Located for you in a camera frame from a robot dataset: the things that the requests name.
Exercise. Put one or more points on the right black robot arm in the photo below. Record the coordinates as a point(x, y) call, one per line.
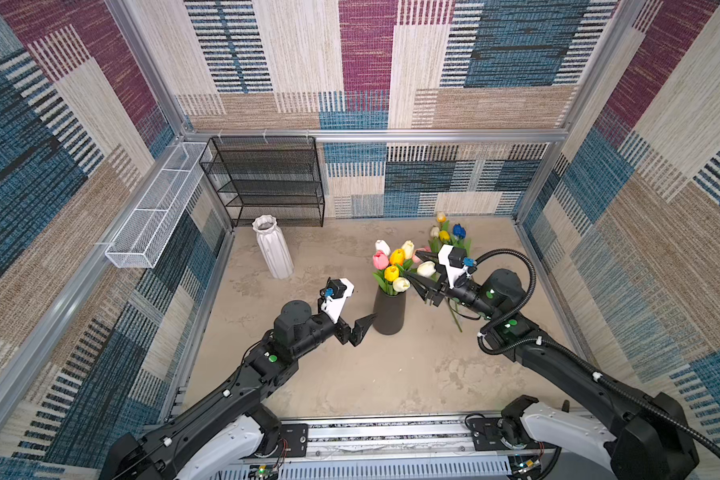
point(632, 434)

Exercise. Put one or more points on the black cylindrical vase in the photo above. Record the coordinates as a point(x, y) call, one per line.
point(390, 312)

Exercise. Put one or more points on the black wire shelf rack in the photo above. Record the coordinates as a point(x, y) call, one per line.
point(254, 176)

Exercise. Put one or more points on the white ribbed ceramic vase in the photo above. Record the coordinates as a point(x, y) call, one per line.
point(273, 246)

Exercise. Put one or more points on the orange yellow tulip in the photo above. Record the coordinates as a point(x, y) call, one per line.
point(397, 257)

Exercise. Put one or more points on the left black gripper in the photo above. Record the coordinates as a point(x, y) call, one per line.
point(355, 334)

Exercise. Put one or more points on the blue tulip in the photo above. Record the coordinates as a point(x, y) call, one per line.
point(459, 238)

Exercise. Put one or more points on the aluminium rail with cable duct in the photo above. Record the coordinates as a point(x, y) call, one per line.
point(408, 447)

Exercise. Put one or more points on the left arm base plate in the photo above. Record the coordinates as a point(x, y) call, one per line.
point(288, 438)

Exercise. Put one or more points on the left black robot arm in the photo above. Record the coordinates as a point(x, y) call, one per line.
point(231, 422)

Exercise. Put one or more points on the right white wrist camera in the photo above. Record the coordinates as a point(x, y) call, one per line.
point(456, 263)

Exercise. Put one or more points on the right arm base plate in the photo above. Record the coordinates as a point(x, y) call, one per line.
point(491, 434)

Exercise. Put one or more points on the white wire mesh basket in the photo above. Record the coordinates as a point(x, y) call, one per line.
point(141, 241)

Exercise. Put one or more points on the cream white tulip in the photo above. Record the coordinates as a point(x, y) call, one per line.
point(408, 249)

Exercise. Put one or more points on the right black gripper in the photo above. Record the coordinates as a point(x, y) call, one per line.
point(425, 293)

